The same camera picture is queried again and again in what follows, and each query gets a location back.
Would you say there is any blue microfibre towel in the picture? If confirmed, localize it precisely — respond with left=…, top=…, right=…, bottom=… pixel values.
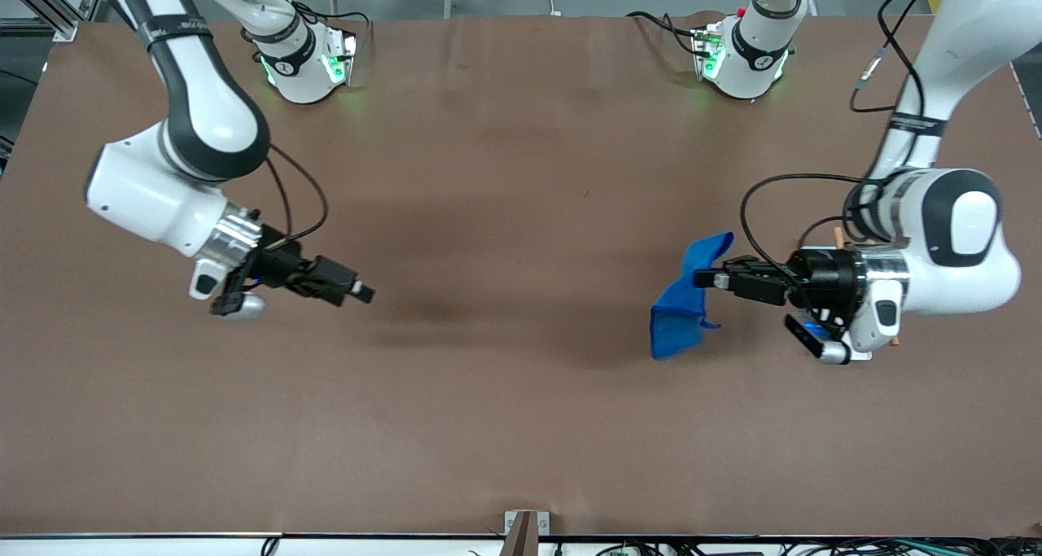
left=650, top=231, right=735, bottom=361

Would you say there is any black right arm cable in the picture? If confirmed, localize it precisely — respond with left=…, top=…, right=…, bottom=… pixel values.
left=252, top=141, right=331, bottom=249

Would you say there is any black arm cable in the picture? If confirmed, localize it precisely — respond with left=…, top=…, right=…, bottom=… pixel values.
left=252, top=141, right=331, bottom=249
left=739, top=0, right=947, bottom=329

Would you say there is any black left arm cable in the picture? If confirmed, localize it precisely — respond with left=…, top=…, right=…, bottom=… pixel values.
left=739, top=0, right=947, bottom=329

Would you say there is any black base power cable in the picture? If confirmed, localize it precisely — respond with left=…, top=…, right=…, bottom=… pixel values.
left=291, top=1, right=373, bottom=36
left=625, top=9, right=703, bottom=59

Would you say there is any silver metal bracket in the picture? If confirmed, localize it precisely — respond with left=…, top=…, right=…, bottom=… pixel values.
left=504, top=510, right=550, bottom=537

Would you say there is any brown wooden post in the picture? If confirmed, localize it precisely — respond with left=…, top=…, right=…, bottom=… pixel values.
left=498, top=513, right=540, bottom=556

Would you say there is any aluminium extrusion frame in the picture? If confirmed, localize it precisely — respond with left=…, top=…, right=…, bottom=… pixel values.
left=0, top=0, right=103, bottom=44

